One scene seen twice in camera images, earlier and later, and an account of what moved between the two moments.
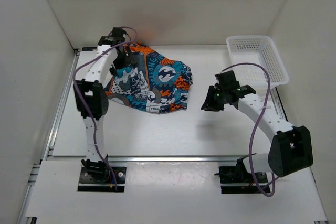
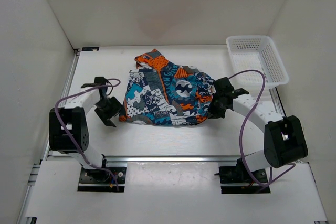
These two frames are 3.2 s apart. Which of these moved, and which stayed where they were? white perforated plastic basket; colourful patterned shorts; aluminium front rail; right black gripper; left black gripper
Moved: left black gripper; right black gripper; colourful patterned shorts
Stayed: white perforated plastic basket; aluminium front rail
